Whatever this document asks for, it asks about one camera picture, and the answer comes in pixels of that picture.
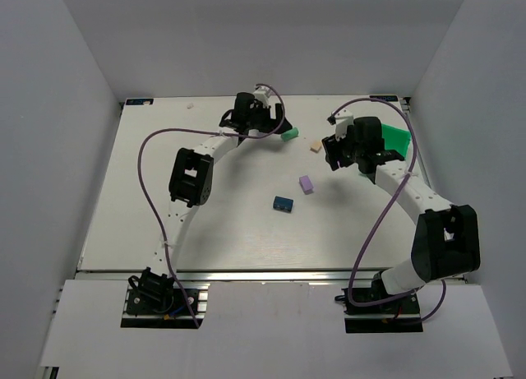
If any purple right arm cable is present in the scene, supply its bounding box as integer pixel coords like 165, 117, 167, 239
328, 97, 447, 323

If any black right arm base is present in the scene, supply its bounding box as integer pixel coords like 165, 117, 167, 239
334, 287, 423, 334

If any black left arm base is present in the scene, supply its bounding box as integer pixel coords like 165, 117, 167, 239
120, 268, 206, 330

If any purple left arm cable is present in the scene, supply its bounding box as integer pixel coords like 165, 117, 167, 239
137, 82, 287, 329

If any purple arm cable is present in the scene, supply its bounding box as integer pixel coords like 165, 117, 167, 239
328, 97, 447, 323
137, 82, 287, 329

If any dark blue bridge block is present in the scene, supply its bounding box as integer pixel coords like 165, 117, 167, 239
272, 196, 294, 213

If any beige square block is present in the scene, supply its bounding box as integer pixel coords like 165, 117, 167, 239
310, 141, 322, 153

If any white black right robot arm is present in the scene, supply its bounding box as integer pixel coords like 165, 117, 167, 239
322, 116, 481, 303

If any purple house-shaped block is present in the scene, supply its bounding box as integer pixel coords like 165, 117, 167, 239
298, 175, 314, 195

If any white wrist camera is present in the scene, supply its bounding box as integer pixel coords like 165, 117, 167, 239
327, 111, 354, 141
252, 86, 272, 108

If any blue label sticker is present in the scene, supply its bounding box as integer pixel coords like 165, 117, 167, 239
125, 98, 154, 106
369, 95, 399, 102

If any green plastic bin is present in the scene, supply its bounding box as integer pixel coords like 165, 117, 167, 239
381, 124, 412, 161

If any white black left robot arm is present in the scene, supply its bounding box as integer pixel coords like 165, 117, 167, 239
136, 83, 289, 280

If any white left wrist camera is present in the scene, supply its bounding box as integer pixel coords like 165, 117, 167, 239
252, 86, 272, 108

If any blue label sticker left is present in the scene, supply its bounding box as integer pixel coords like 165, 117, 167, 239
125, 98, 154, 106

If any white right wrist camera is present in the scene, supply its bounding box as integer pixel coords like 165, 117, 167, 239
327, 111, 354, 141

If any blue label sticker right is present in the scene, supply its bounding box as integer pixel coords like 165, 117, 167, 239
369, 95, 399, 102

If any green cylinder block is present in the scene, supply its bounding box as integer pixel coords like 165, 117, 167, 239
280, 127, 299, 142

